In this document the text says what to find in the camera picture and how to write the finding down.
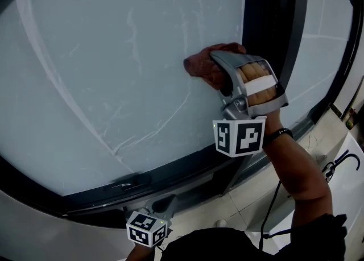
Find brown cloth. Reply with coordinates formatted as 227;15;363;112
183;42;247;92

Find black cable on floor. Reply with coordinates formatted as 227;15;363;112
322;150;361;183

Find dark framed glass window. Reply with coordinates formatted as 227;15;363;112
0;0;364;228

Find tall frosted fixed pane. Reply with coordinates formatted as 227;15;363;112
280;0;355;126

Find black wristband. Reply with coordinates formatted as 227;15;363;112
263;127;294;144

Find person's black clothing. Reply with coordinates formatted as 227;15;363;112
160;213;349;261

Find person's right forearm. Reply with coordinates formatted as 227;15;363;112
261;107;334;218

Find black window handle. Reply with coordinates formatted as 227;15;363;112
109;175;153;192

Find person's left forearm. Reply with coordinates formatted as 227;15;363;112
125;244;160;261

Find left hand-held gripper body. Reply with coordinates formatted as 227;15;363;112
126;208;173;248

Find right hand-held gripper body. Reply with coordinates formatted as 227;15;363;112
212;58;289;158

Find person's right hand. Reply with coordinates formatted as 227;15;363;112
238;62;277;106

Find frosted glass window pane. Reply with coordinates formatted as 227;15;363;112
0;0;247;197

